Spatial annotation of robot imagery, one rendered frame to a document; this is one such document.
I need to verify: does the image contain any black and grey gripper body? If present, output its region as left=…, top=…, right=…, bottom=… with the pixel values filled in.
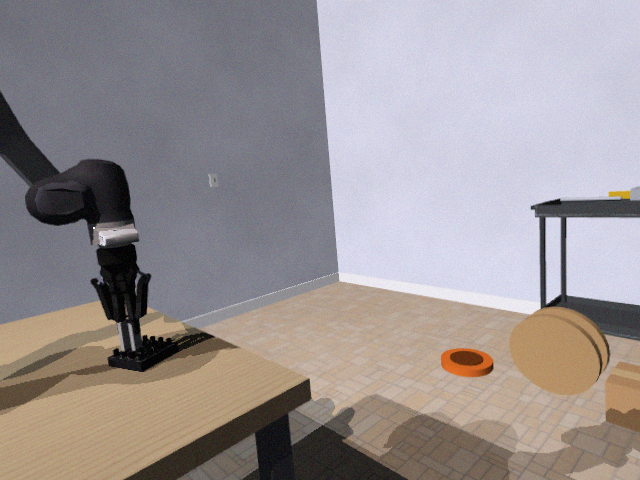
left=96, top=244, right=140, bottom=288

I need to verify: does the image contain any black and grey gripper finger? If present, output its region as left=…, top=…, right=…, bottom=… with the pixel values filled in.
left=91, top=273, right=131, bottom=351
left=117, top=267, right=151, bottom=351

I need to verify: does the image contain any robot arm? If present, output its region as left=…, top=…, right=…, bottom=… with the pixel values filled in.
left=0, top=91, right=139, bottom=249

